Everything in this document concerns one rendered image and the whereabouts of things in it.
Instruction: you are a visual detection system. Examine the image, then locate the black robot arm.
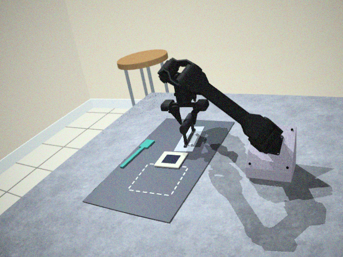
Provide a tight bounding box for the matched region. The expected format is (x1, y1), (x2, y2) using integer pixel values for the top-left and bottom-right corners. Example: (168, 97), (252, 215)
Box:
(157, 57), (284, 155)

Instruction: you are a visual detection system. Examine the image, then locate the white square tile with dark blue square center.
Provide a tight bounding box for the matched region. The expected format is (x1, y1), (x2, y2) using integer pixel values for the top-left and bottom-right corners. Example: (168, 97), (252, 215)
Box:
(154, 152), (188, 169)

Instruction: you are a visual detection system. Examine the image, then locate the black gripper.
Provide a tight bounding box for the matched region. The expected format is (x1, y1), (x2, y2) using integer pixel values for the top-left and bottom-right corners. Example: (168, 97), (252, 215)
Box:
(160, 90), (210, 125)

